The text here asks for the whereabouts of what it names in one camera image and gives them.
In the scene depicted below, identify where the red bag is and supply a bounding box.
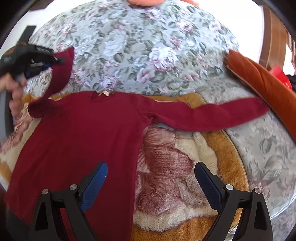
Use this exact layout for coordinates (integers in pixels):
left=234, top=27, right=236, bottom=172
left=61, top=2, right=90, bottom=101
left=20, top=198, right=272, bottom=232
left=270, top=65, right=290, bottom=88

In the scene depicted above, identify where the person's left hand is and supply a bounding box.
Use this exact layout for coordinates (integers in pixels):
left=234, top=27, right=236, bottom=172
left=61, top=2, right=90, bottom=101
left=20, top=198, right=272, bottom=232
left=0, top=74, right=27, bottom=118

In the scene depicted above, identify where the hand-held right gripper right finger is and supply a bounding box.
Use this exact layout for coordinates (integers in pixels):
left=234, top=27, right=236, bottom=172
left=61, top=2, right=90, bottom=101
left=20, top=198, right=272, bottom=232
left=194, top=161, right=274, bottom=241

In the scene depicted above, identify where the rust orange cushion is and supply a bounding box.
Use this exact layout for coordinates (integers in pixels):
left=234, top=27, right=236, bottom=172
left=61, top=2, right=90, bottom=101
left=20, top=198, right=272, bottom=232
left=225, top=49, right=296, bottom=142

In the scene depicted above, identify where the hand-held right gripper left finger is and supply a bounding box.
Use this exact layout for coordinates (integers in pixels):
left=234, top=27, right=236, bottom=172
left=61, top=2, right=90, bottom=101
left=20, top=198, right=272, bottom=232
left=29, top=161, right=108, bottom=241

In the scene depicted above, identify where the plush blanket with tan border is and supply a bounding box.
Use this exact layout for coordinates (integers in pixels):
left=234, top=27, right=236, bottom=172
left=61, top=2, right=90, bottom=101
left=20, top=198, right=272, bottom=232
left=0, top=91, right=250, bottom=241

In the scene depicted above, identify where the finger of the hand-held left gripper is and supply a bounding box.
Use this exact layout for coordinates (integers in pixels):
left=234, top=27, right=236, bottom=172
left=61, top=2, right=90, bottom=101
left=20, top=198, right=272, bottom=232
left=33, top=45, right=67, bottom=63
left=25, top=63, right=50, bottom=79

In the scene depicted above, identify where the brown wooden frame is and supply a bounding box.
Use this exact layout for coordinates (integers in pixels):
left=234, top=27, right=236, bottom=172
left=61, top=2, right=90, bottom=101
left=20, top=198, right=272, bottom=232
left=259, top=5, right=288, bottom=70

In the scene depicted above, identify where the dark red sweater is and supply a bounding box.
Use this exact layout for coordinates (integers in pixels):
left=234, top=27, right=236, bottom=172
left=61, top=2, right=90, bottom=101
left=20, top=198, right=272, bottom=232
left=3, top=47, right=270, bottom=241

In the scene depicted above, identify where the floral bedspread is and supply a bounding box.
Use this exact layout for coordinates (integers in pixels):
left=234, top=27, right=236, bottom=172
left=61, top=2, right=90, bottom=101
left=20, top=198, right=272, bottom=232
left=22, top=0, right=296, bottom=241

